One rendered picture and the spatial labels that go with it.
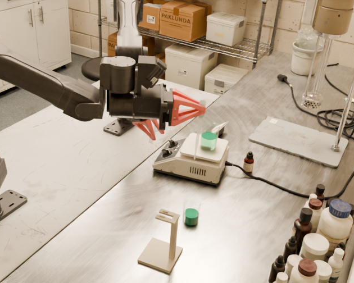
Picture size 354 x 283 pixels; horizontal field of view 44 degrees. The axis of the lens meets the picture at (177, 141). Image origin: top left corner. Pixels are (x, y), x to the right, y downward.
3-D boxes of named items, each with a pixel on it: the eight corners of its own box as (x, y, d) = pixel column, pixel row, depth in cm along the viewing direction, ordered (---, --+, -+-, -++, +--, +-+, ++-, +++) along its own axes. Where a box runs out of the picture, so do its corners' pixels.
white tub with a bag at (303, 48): (283, 72, 205) (292, 26, 194) (293, 63, 216) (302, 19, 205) (313, 80, 199) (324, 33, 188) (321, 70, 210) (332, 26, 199)
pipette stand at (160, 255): (137, 261, 100) (137, 218, 93) (151, 239, 106) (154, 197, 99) (169, 273, 97) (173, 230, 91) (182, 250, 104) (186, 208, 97)
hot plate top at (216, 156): (178, 154, 125) (178, 151, 124) (190, 134, 135) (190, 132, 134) (219, 163, 122) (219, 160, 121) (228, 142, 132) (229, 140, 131)
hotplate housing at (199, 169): (151, 172, 130) (152, 149, 126) (166, 150, 141) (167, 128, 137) (225, 189, 125) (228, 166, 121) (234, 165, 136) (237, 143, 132)
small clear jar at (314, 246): (292, 260, 103) (298, 239, 100) (307, 249, 107) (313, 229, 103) (313, 275, 100) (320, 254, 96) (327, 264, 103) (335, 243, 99)
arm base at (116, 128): (151, 94, 157) (135, 89, 160) (118, 115, 142) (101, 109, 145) (150, 114, 161) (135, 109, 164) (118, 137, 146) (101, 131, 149)
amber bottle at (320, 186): (320, 208, 120) (327, 183, 116) (320, 216, 118) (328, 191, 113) (307, 206, 121) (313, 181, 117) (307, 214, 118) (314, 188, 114)
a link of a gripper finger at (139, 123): (173, 131, 126) (159, 102, 123) (155, 144, 122) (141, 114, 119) (159, 131, 131) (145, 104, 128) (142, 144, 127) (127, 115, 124)
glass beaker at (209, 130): (195, 146, 128) (197, 122, 124) (210, 142, 130) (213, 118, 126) (205, 156, 123) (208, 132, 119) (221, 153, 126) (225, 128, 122)
